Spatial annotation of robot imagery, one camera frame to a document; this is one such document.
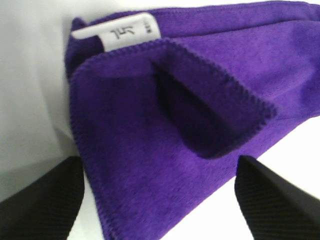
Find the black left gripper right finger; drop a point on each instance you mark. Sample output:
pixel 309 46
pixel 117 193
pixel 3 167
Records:
pixel 273 208

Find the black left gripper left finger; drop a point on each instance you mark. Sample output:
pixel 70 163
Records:
pixel 47 208

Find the purple microfibre towel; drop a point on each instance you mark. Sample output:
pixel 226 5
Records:
pixel 160 125

